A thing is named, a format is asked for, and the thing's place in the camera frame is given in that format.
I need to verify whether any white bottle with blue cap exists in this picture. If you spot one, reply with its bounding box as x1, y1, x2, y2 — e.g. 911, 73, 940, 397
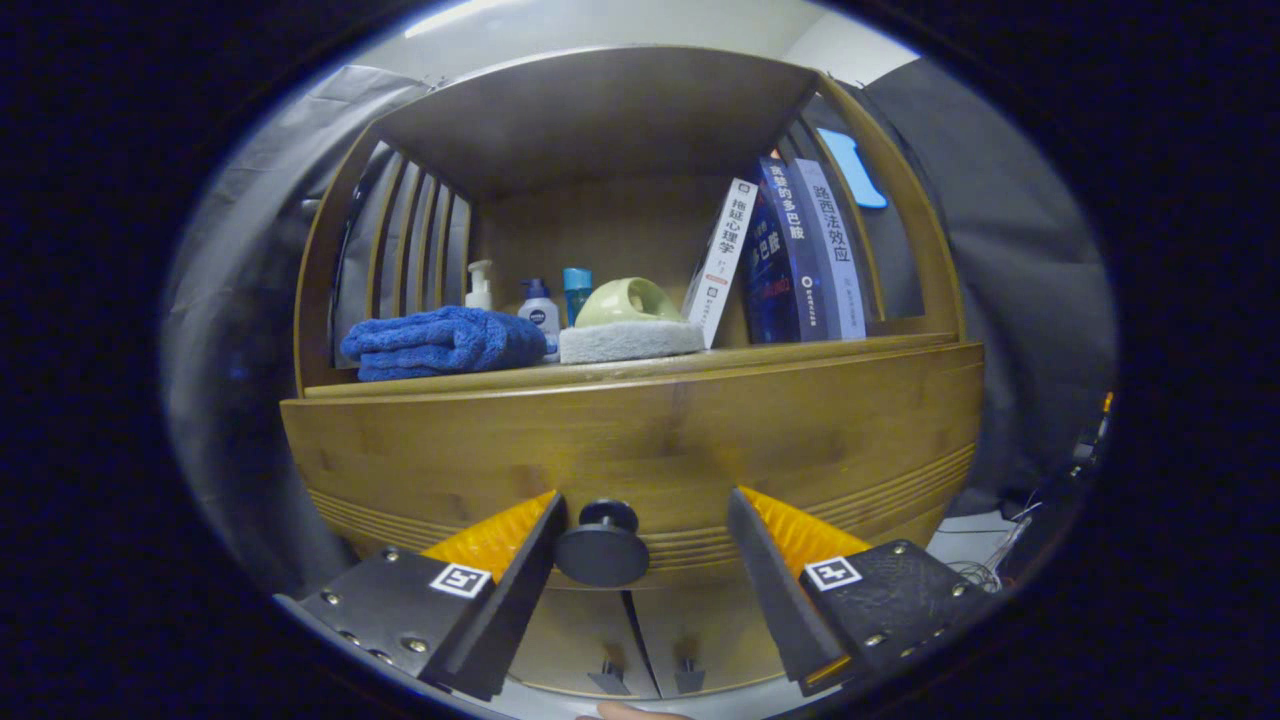
517, 278, 562, 362

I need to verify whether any folded blue towel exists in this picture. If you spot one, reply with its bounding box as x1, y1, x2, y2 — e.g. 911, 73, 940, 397
340, 306, 548, 382

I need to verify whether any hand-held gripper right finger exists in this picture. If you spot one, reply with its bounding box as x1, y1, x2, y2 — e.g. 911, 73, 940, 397
726, 486, 998, 698

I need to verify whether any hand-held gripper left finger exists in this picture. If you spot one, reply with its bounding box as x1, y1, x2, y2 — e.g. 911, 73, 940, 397
276, 490, 569, 702

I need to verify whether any black backdrop cloth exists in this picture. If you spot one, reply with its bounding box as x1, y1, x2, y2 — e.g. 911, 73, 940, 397
160, 60, 1119, 591

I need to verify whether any wooden countertop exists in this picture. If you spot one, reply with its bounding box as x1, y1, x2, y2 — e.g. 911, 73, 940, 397
303, 332, 961, 399

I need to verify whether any white book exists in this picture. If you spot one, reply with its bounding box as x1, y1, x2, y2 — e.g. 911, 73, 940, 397
681, 178, 759, 349

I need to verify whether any wooden drawer with black knob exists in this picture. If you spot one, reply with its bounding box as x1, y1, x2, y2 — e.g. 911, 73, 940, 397
280, 342, 986, 591

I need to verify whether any dark device with orange part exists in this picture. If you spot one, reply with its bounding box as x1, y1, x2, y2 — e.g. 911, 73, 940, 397
1065, 390, 1117, 481

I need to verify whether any tangle of thin cables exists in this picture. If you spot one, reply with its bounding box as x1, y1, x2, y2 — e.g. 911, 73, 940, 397
945, 505, 1041, 593

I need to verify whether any green scrub brush with sponge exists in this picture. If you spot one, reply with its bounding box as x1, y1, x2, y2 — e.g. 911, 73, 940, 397
558, 277, 707, 365

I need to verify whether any pale lavender book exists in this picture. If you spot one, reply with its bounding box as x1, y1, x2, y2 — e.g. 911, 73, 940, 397
795, 185, 869, 341

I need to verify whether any dark blue book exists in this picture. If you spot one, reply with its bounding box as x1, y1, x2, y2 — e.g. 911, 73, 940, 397
742, 157, 831, 345

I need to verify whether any wooden cabinet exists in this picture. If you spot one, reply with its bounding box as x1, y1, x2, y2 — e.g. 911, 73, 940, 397
293, 45, 969, 701

